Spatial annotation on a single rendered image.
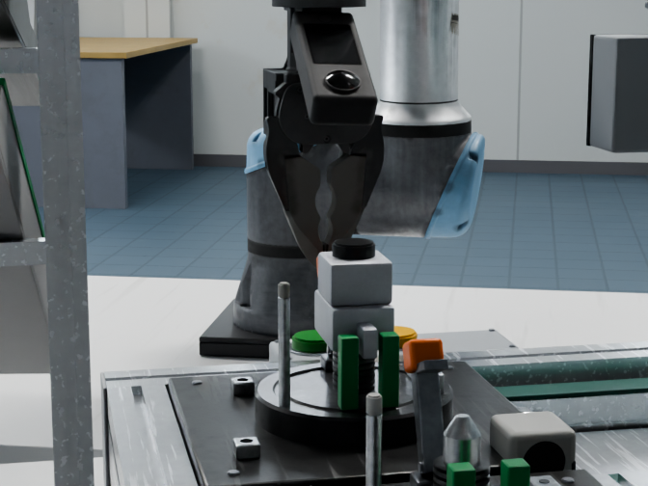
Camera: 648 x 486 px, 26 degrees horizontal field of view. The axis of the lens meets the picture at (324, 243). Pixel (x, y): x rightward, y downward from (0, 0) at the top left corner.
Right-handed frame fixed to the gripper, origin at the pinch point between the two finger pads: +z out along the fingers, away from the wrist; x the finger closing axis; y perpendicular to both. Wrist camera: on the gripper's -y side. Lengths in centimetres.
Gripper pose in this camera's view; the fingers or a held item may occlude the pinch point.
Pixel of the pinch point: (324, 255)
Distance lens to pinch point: 107.5
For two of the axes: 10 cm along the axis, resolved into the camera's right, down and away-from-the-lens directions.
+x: -9.8, 0.4, -2.0
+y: -2.0, -1.9, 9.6
